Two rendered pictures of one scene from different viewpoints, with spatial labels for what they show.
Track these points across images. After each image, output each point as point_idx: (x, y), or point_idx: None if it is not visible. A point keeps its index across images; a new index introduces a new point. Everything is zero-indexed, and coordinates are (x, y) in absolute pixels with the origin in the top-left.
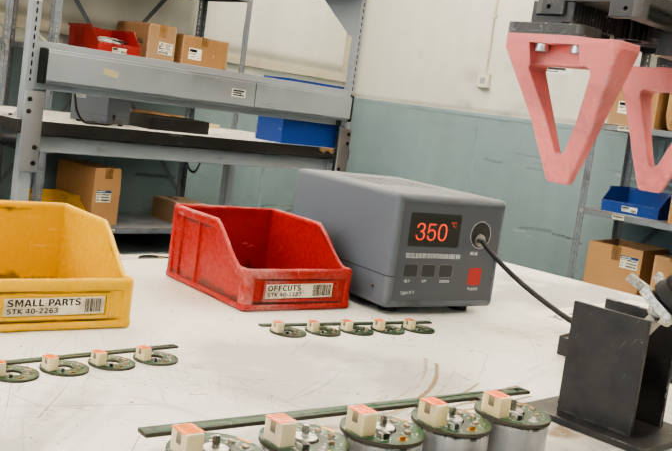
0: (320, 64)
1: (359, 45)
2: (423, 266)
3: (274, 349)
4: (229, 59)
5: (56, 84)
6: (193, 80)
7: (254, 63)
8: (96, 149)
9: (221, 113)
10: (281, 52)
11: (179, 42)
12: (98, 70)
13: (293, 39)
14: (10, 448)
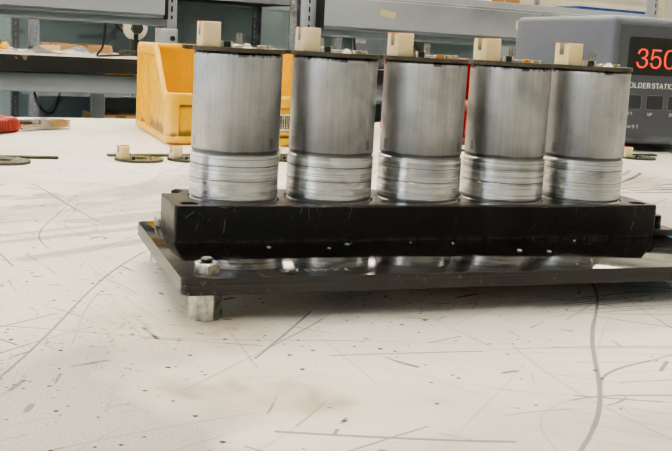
0: (627, 0)
1: None
2: (648, 97)
3: (461, 160)
4: (523, 3)
5: (334, 29)
6: (474, 15)
7: (551, 5)
8: (377, 94)
9: None
10: None
11: None
12: (375, 11)
13: None
14: (161, 185)
